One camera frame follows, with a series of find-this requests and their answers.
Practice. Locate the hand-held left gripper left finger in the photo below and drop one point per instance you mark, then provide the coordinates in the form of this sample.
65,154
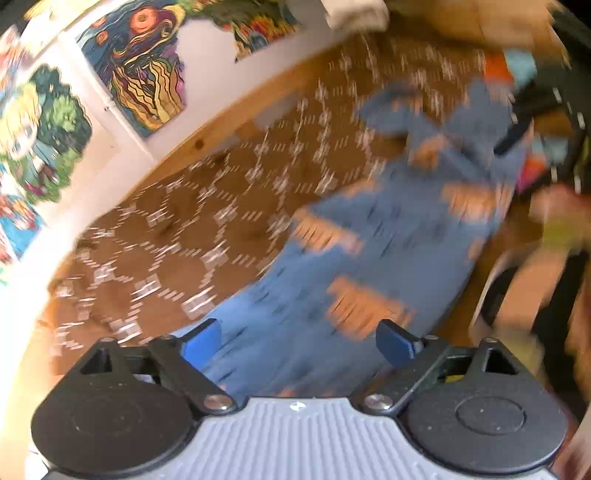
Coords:
203,340

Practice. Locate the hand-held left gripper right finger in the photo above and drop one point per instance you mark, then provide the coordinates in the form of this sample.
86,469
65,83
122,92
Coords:
392,345

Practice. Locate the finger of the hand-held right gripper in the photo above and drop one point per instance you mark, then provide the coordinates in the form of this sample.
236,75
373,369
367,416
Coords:
512,136

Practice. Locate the blue pants with orange print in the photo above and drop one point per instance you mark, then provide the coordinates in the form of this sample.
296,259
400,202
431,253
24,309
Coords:
392,240

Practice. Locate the colourful striped sheet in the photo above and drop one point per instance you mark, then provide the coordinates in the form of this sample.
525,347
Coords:
519,69

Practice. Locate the brown printed blanket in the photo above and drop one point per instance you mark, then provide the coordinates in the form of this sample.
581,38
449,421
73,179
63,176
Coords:
184,230

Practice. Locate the white cloth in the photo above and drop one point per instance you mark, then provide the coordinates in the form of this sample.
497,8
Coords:
355,14

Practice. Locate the wooden bed frame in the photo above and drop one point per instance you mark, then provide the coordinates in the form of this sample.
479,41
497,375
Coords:
221,124

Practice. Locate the red and blue wall poster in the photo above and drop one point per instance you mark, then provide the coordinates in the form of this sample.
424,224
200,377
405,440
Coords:
18,226

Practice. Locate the cartoon figure wall poster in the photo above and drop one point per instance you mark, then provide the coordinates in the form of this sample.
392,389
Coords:
41,134

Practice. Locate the colourful wall poster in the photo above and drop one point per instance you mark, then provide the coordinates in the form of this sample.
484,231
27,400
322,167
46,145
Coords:
258,23

